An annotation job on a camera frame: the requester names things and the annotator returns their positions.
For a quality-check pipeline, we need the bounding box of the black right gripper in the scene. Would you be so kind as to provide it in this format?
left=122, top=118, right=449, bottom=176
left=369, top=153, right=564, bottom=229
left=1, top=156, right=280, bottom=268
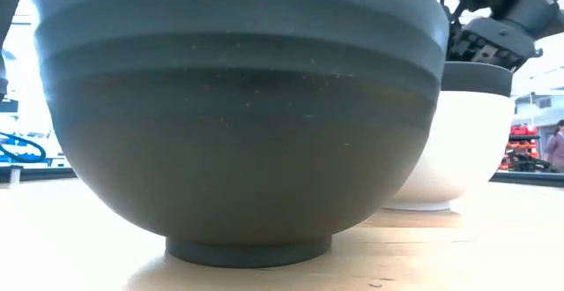
left=447, top=0, right=564, bottom=71

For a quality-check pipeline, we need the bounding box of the dark gray bowl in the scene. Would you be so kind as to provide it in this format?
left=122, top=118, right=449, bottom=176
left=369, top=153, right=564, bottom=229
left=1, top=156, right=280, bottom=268
left=441, top=60, right=515, bottom=99

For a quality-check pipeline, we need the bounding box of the white bowl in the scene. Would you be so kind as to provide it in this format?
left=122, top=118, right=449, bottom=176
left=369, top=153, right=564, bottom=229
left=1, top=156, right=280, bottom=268
left=382, top=88, right=516, bottom=213

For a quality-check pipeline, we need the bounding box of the large black bowl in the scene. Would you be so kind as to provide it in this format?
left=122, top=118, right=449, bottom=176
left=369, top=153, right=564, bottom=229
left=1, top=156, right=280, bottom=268
left=30, top=0, right=450, bottom=269

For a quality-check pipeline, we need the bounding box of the person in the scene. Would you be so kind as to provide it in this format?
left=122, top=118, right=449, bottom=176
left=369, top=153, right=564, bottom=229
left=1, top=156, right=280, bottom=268
left=543, top=119, right=564, bottom=173

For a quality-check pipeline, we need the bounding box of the blue background box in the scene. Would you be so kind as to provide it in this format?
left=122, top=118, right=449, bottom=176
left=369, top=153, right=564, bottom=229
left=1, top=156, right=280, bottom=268
left=0, top=152, right=45, bottom=165

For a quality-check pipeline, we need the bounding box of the black looped background cable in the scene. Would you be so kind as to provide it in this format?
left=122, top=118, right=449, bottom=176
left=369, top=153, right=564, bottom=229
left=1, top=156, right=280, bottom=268
left=0, top=131, right=48, bottom=165

